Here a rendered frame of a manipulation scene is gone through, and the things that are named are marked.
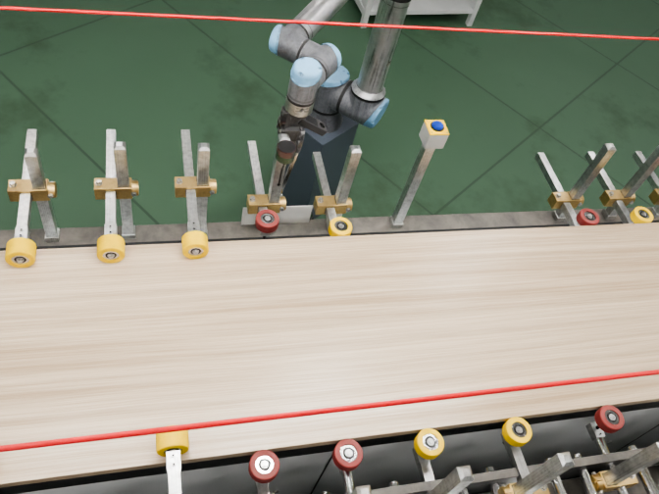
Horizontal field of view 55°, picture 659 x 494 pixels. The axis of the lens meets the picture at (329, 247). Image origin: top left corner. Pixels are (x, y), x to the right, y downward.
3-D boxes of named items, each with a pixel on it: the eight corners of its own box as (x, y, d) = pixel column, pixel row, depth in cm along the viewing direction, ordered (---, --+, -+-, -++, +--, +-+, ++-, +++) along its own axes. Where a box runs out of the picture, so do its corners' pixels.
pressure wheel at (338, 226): (320, 245, 226) (326, 225, 217) (330, 231, 231) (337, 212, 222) (338, 257, 225) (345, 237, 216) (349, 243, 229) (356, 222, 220)
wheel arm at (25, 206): (27, 135, 214) (25, 127, 211) (39, 135, 215) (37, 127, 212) (15, 256, 186) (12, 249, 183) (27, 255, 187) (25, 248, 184)
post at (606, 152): (547, 222, 276) (605, 141, 238) (554, 221, 277) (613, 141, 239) (550, 227, 274) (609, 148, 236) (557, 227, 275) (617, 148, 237)
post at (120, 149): (124, 235, 229) (113, 139, 191) (134, 235, 230) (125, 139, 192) (124, 243, 227) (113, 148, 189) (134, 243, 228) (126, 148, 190)
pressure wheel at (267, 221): (251, 228, 225) (254, 208, 216) (274, 227, 227) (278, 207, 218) (254, 247, 220) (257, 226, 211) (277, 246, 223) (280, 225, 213)
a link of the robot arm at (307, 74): (329, 64, 193) (313, 79, 187) (321, 96, 203) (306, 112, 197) (303, 50, 194) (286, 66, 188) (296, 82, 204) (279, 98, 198)
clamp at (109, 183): (95, 186, 208) (93, 176, 204) (138, 185, 211) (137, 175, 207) (95, 201, 204) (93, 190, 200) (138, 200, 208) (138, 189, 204)
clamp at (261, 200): (245, 203, 228) (247, 194, 224) (282, 202, 232) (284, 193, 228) (247, 216, 225) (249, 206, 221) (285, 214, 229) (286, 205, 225)
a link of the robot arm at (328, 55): (316, 33, 203) (296, 50, 196) (347, 49, 201) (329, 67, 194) (311, 58, 210) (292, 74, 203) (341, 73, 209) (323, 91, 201)
